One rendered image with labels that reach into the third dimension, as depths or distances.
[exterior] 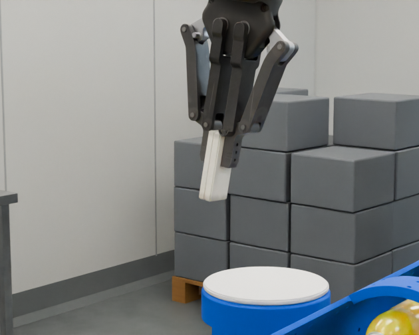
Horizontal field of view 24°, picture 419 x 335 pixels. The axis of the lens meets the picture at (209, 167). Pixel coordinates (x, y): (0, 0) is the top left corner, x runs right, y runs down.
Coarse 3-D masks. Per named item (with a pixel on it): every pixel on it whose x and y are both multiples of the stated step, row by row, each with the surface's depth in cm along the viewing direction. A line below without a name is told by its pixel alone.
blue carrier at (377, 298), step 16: (400, 272) 158; (416, 272) 171; (368, 288) 142; (384, 288) 140; (400, 288) 139; (416, 288) 138; (336, 304) 140; (352, 304) 151; (368, 304) 159; (384, 304) 166; (304, 320) 133; (320, 320) 142; (336, 320) 149; (352, 320) 156; (368, 320) 162
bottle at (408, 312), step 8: (400, 304) 144; (408, 304) 143; (416, 304) 144; (384, 312) 140; (392, 312) 140; (400, 312) 140; (408, 312) 141; (416, 312) 142; (376, 320) 139; (384, 320) 138; (392, 320) 138; (400, 320) 138; (408, 320) 139; (416, 320) 140; (368, 328) 139; (376, 328) 137; (384, 328) 136; (392, 328) 136; (400, 328) 137; (408, 328) 138; (416, 328) 139
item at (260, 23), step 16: (208, 0) 96; (224, 0) 95; (240, 0) 91; (256, 0) 91; (272, 0) 92; (208, 16) 96; (224, 16) 95; (240, 16) 94; (256, 16) 93; (272, 16) 92; (208, 32) 96; (256, 32) 93; (224, 48) 95; (256, 48) 93
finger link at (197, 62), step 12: (192, 48) 97; (204, 48) 98; (192, 60) 97; (204, 60) 98; (192, 72) 97; (204, 72) 98; (192, 84) 97; (204, 84) 98; (192, 96) 97; (204, 96) 99; (192, 108) 97; (192, 120) 98
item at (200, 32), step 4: (200, 20) 97; (192, 24) 98; (196, 24) 97; (200, 24) 97; (196, 28) 98; (200, 28) 97; (204, 28) 97; (196, 32) 98; (200, 32) 97; (204, 32) 97; (192, 36) 97; (196, 36) 97; (200, 36) 97; (204, 36) 97; (208, 36) 98; (200, 40) 97; (204, 40) 98
